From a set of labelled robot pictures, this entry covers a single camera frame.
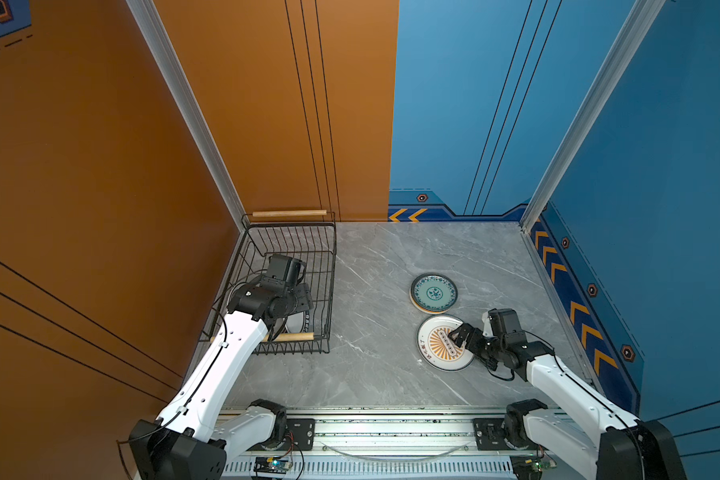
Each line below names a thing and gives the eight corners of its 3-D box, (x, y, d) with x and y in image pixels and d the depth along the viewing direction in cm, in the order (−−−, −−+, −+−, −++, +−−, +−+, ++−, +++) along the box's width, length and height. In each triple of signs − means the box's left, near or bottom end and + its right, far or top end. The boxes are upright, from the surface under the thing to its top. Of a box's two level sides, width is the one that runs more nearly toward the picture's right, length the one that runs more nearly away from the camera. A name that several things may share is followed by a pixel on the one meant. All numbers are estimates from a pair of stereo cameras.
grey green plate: (413, 311, 97) (414, 306, 95) (410, 279, 105) (411, 274, 103) (458, 311, 97) (460, 306, 95) (451, 279, 105) (453, 274, 103)
